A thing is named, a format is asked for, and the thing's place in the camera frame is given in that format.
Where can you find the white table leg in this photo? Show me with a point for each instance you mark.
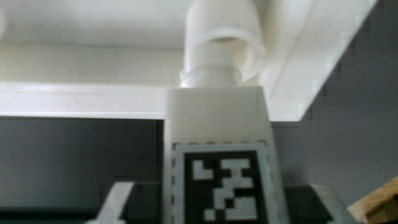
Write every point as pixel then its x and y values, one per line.
pixel 222 185

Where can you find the wooden block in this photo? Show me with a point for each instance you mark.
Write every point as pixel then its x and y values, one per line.
pixel 375 208

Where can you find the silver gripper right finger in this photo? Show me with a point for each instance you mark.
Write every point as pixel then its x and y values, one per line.
pixel 334 206

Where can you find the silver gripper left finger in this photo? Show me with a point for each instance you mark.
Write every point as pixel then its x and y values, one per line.
pixel 110 211

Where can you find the white square table top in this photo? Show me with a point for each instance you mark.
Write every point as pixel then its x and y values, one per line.
pixel 93 52

